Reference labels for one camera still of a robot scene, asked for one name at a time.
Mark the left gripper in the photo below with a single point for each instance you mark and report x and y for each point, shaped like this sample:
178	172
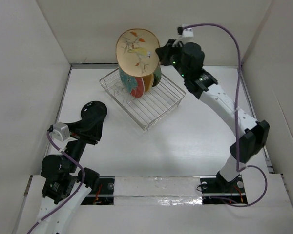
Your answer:
87	130

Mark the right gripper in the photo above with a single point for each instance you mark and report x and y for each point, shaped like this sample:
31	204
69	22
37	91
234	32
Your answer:
165	51

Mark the light blue flower plate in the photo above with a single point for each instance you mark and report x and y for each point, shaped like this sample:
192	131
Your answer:
157	74

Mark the beige floral plate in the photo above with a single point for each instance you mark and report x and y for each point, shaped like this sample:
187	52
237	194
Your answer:
135	52

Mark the orange woven oval plate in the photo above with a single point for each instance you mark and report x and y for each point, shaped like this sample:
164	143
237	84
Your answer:
148	82

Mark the red and teal plate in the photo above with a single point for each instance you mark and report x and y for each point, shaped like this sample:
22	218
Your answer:
134	85

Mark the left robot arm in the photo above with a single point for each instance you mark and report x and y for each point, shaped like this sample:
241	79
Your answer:
67	182

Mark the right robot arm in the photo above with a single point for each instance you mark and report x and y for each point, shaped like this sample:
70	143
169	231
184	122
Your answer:
252	134

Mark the black round plate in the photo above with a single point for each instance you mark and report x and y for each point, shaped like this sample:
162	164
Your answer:
94	111

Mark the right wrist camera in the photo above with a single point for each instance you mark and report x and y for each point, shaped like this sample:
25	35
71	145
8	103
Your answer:
185	33

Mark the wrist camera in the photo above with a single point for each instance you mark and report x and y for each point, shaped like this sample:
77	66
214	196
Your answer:
60	131
185	33

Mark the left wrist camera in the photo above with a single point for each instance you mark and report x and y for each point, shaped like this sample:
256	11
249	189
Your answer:
60	131

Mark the wire dish rack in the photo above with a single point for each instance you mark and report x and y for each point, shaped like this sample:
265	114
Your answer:
152	106

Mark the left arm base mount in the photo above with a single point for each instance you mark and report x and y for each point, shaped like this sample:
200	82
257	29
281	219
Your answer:
103	195

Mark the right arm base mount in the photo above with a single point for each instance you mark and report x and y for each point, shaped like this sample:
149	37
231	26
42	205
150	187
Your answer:
215	191

